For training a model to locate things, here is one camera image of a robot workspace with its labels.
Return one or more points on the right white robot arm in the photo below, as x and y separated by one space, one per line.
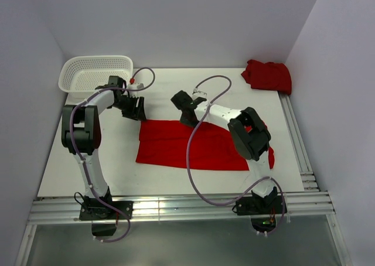
250 137

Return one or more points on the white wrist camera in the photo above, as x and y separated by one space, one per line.
198 94
133 89

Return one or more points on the white perforated plastic basket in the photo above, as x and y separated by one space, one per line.
81 75

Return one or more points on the aluminium rail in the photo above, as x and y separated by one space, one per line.
64 210
304 165

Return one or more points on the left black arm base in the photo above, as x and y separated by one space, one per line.
104 220

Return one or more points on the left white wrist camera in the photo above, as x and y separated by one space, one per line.
133 89

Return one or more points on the dark red t-shirt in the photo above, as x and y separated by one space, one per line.
268 76

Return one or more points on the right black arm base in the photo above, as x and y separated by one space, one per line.
267 208

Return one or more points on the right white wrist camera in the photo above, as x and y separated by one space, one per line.
198 94

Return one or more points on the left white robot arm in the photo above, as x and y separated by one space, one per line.
81 131

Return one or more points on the right side aluminium rail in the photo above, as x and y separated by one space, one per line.
304 165

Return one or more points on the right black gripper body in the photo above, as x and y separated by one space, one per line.
191 123

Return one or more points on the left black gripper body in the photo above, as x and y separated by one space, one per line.
128 104

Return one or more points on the front aluminium rail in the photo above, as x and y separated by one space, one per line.
64 210

